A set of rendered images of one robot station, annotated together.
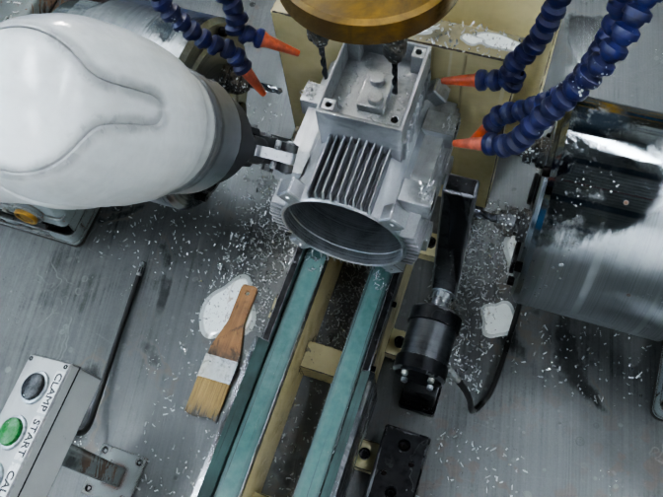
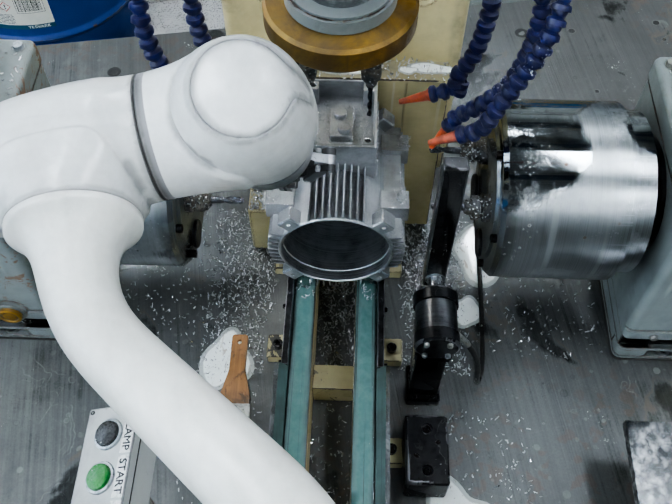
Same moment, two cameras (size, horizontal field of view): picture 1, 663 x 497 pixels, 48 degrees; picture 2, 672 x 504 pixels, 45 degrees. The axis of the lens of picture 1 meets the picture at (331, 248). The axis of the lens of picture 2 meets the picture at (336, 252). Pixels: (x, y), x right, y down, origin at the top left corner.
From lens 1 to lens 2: 31 cm
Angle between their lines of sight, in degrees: 14
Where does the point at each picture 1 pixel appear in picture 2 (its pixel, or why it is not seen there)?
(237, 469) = not seen: hidden behind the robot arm
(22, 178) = (251, 142)
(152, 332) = not seen: hidden behind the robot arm
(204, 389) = not seen: hidden behind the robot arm
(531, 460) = (530, 418)
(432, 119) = (388, 141)
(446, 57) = (390, 88)
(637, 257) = (585, 204)
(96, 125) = (294, 98)
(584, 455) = (571, 402)
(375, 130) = (353, 152)
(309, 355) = (317, 376)
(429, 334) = (438, 309)
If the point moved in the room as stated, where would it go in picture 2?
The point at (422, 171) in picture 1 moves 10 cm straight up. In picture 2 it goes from (392, 183) to (396, 135)
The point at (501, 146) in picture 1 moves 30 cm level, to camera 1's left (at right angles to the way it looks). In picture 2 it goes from (472, 132) to (234, 224)
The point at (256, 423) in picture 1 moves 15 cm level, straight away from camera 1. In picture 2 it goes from (298, 436) to (208, 379)
